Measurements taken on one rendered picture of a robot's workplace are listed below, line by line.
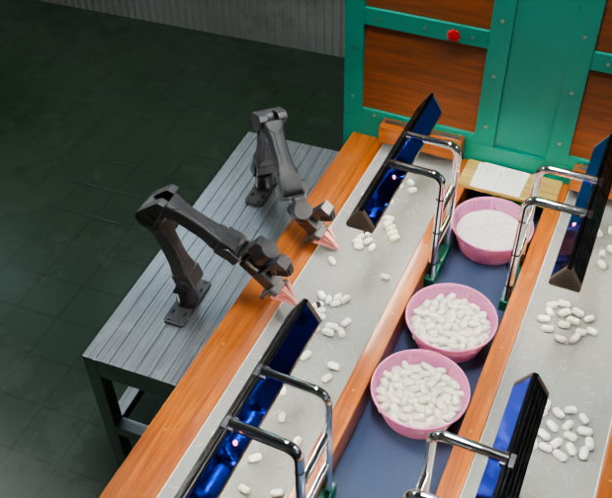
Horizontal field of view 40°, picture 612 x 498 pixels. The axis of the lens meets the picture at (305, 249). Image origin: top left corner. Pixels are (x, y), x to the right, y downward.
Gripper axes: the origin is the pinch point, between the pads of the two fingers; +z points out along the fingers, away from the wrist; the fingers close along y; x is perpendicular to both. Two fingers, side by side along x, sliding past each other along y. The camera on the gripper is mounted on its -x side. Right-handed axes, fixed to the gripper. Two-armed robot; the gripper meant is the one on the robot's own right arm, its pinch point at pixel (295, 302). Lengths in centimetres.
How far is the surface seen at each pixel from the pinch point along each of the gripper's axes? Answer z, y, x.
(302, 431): 18.5, -34.3, -5.9
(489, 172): 29, 85, -19
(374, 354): 23.5, -4.5, -13.3
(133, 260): -32, 61, 134
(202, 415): -2.0, -41.2, 10.0
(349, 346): 18.9, -2.8, -6.2
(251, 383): -9, -50, -32
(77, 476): 0, -39, 107
